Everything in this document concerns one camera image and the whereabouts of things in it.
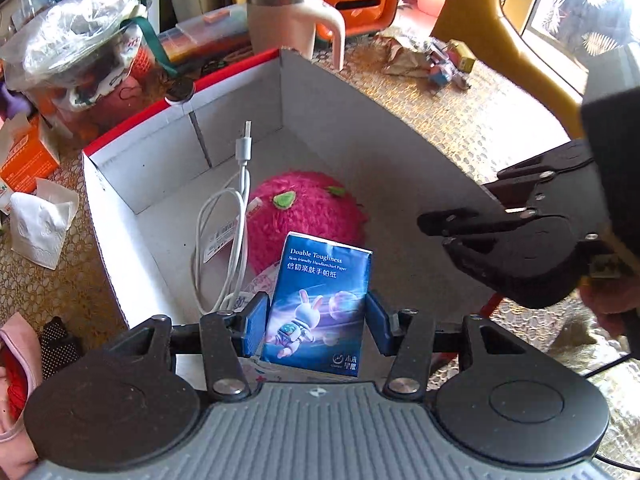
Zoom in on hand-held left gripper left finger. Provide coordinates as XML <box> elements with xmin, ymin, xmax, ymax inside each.
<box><xmin>102</xmin><ymin>291</ymin><xmax>271</xmax><ymax>403</ymax></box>

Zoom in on cream mug with steel rim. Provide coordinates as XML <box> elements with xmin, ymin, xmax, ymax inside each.
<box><xmin>246</xmin><ymin>0</ymin><xmax>347</xmax><ymax>72</ymax></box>

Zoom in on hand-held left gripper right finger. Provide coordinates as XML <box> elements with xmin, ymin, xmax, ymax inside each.
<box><xmin>366</xmin><ymin>291</ymin><xmax>546</xmax><ymax>403</ymax></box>

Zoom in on white charging cable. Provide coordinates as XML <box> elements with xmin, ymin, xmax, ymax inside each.
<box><xmin>192</xmin><ymin>120</ymin><xmax>253</xmax><ymax>318</ymax></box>

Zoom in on clear plastic bag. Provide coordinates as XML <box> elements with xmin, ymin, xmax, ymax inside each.
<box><xmin>0</xmin><ymin>0</ymin><xmax>151</xmax><ymax>91</ymax></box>

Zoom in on orange tissue holder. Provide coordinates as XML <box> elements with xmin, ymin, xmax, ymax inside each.
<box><xmin>271</xmin><ymin>0</ymin><xmax>402</xmax><ymax>43</ymax></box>

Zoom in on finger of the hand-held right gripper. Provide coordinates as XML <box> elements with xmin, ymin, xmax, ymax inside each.
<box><xmin>482</xmin><ymin>140</ymin><xmax>596</xmax><ymax>209</ymax></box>
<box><xmin>417</xmin><ymin>207</ymin><xmax>544</xmax><ymax>249</ymax></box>

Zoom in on yellow chair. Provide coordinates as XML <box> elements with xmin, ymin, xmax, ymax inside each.
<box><xmin>430</xmin><ymin>0</ymin><xmax>598</xmax><ymax>141</ymax></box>

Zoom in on small toy figures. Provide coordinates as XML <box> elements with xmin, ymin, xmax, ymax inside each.
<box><xmin>425</xmin><ymin>40</ymin><xmax>473</xmax><ymax>92</ymax></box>

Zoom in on purple vase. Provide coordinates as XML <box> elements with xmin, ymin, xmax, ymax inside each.
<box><xmin>0</xmin><ymin>82</ymin><xmax>31</xmax><ymax>121</ymax></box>

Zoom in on red cloth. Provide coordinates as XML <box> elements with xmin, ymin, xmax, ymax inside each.
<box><xmin>0</xmin><ymin>345</ymin><xmax>31</xmax><ymax>421</ymax></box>

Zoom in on black dotted cloth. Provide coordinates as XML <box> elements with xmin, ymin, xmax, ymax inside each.
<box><xmin>39</xmin><ymin>316</ymin><xmax>83</xmax><ymax>381</ymax></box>

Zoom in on small yellow box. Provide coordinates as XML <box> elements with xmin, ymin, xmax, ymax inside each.
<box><xmin>447</xmin><ymin>39</ymin><xmax>477</xmax><ymax>73</ymax></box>

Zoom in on orange tissue box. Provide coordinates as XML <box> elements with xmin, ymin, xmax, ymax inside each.
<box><xmin>0</xmin><ymin>112</ymin><xmax>62</xmax><ymax>196</ymax></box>

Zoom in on white loose tissue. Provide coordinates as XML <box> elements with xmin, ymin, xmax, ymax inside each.
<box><xmin>9</xmin><ymin>177</ymin><xmax>80</xmax><ymax>271</ymax></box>

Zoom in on printed face mask packet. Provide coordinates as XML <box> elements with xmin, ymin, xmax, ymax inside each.
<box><xmin>220</xmin><ymin>267</ymin><xmax>273</xmax><ymax>317</ymax></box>

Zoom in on person's right hand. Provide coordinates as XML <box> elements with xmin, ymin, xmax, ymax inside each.
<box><xmin>580</xmin><ymin>272</ymin><xmax>640</xmax><ymax>341</ymax></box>

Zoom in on plastic bag of fruit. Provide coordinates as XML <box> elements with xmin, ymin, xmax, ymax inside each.
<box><xmin>22</xmin><ymin>10</ymin><xmax>178</xmax><ymax>143</ymax></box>

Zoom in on clear box of coloured items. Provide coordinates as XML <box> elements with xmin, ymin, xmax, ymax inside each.
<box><xmin>157</xmin><ymin>4</ymin><xmax>251</xmax><ymax>68</ymax></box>

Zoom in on pink plush ball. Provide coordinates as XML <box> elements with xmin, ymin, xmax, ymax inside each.
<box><xmin>204</xmin><ymin>171</ymin><xmax>368</xmax><ymax>278</ymax></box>

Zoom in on red cardboard box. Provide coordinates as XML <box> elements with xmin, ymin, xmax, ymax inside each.
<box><xmin>81</xmin><ymin>47</ymin><xmax>521</xmax><ymax>391</ymax></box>

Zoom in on blue tissue pack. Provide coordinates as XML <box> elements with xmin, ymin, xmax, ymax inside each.
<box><xmin>259</xmin><ymin>231</ymin><xmax>373</xmax><ymax>382</ymax></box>

